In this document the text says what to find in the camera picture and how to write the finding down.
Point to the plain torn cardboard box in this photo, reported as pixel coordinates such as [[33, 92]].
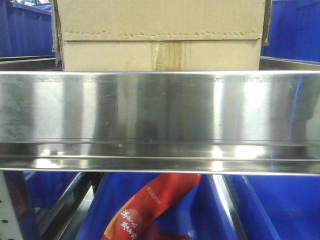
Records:
[[160, 35]]

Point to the white perforated shelf upright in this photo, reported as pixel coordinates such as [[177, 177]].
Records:
[[9, 224]]

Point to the blue storage bin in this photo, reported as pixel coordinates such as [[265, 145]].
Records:
[[198, 216]]

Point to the red snack bag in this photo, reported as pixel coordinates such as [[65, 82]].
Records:
[[148, 203]]

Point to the blue bin lower right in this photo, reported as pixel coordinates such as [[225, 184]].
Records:
[[277, 207]]

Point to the blue bin upper right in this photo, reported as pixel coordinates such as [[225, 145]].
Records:
[[294, 30]]

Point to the blue bin upper left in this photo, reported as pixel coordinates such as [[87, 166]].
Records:
[[25, 30]]

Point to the stainless steel shelf rail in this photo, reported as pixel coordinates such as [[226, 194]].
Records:
[[222, 122]]

